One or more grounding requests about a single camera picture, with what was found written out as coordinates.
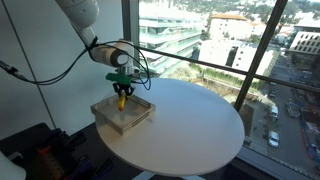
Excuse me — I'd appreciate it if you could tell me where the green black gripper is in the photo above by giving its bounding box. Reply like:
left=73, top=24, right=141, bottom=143
left=105, top=68, right=138, bottom=98

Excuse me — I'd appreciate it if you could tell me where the yellow banana plush toy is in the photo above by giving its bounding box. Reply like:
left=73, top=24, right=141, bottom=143
left=118, top=95, right=126, bottom=111

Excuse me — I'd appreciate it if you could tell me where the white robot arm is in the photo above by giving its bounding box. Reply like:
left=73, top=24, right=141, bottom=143
left=55, top=0, right=137, bottom=98

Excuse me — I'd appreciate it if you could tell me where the light wooden tray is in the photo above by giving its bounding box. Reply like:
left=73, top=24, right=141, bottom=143
left=91, top=95, right=156, bottom=135

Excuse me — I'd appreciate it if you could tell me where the round white table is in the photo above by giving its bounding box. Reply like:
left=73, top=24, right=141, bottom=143
left=96, top=78, right=244, bottom=179

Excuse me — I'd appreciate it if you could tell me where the horizontal window railing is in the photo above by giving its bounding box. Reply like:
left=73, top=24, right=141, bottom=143
left=135, top=46, right=320, bottom=93

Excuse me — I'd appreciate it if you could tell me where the white rounded object corner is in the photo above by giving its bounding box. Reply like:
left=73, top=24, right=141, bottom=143
left=0, top=151, right=26, bottom=180

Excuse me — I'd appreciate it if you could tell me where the orange handled clamp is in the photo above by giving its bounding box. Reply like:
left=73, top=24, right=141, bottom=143
left=36, top=129, right=86, bottom=180

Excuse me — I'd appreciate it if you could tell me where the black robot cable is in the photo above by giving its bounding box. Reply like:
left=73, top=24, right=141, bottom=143
left=0, top=39, right=152, bottom=92

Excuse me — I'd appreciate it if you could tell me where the dark window frame post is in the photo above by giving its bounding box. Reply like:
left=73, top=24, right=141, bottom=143
left=234, top=0, right=288, bottom=111

